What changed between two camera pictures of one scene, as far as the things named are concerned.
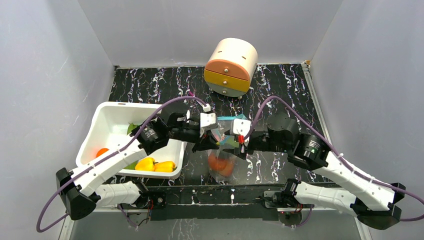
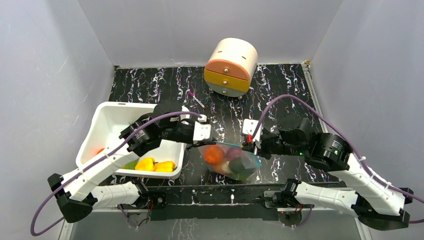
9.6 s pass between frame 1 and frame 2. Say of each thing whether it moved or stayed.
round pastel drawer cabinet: stayed
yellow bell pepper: stayed
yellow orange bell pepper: stayed
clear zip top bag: moved
